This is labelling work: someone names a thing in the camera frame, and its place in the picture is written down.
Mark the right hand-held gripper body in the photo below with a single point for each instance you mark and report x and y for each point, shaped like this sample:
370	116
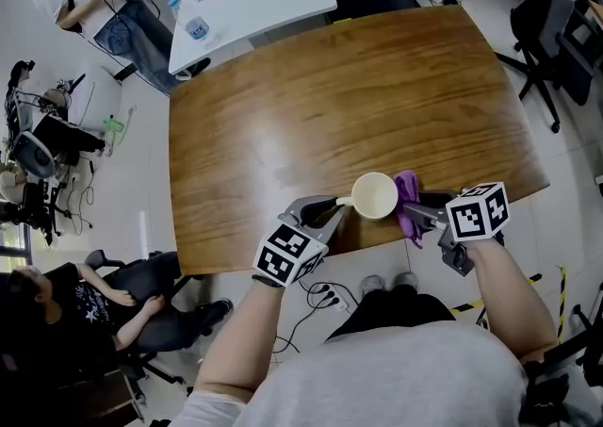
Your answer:
478	215

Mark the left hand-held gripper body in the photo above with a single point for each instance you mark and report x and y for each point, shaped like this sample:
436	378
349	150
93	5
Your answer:
287	255

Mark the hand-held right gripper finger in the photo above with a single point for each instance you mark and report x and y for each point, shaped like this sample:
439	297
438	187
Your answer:
438	198
426	218

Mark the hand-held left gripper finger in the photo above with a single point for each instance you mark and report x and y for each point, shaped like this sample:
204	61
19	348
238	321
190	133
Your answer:
333	227
313	206

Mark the purple cloth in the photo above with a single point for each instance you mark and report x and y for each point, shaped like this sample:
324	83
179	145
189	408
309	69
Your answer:
406	185

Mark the cream ceramic mug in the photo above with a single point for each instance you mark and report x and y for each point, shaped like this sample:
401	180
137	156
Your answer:
374	196

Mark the person's right forearm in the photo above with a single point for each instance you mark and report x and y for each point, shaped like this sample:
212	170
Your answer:
509	298

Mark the person's left forearm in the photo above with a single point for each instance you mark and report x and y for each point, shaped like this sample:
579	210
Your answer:
240	340

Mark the person's right grey shoe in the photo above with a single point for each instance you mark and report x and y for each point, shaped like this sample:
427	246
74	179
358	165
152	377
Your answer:
406	280

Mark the person's grey shoe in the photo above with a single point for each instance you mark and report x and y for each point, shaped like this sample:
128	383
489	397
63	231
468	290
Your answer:
406	280
372	286

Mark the person's left grey shoe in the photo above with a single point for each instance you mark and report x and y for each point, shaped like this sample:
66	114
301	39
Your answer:
372	286

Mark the person's black trousers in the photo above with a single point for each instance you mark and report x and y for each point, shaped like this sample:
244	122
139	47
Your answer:
396	307

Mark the black office chair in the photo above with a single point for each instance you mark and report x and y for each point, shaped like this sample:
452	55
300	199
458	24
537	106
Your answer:
579	345
551	38
155	269

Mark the person's torso in light shirt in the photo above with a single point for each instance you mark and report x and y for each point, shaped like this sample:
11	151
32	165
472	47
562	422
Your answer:
377	378

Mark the white desk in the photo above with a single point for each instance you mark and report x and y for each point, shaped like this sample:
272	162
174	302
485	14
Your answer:
282	5

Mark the clear water bottle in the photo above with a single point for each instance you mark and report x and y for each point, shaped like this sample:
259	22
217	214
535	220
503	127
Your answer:
195	29

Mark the green bottle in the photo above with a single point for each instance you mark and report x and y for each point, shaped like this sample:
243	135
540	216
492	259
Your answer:
113	124

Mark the dark brown cabinet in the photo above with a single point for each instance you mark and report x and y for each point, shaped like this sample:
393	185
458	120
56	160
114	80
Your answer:
99	399

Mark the white rounded appliance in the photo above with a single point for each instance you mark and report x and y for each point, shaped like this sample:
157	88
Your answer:
101	95

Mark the black equipment stand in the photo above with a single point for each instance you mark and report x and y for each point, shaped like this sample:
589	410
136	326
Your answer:
35	208

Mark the grey mesh office chair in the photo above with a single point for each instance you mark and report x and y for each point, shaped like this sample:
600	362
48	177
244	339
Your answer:
35	154

